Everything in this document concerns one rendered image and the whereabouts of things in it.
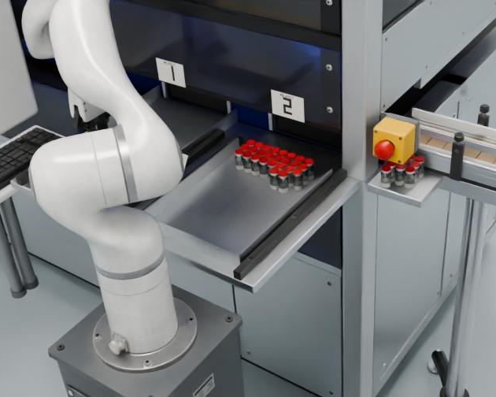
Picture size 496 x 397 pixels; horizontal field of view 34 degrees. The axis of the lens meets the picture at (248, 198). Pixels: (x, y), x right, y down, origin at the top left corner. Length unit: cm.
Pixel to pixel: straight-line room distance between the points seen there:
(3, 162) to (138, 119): 93
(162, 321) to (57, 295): 156
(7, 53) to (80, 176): 108
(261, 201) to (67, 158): 62
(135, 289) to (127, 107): 30
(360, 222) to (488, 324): 98
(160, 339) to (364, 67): 67
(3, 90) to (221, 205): 79
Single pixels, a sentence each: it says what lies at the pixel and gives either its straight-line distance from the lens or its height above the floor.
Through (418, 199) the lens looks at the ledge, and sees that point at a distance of 173.
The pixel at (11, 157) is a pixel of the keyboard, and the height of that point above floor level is 83.
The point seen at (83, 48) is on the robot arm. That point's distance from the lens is 127.
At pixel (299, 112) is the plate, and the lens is 177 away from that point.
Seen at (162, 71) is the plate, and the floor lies 102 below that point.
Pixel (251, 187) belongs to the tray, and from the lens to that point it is 177.
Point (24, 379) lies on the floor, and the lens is 270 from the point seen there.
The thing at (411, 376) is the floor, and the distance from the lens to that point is 254.
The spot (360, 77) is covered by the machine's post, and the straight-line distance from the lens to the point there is 164.
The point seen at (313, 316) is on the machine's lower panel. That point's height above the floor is 40.
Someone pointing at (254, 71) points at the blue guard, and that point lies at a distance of 180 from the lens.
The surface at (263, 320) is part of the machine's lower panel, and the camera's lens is 228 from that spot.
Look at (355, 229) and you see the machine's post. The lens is 186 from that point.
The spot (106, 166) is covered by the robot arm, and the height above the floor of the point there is 126.
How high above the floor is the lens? 190
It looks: 36 degrees down
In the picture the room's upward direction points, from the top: 5 degrees counter-clockwise
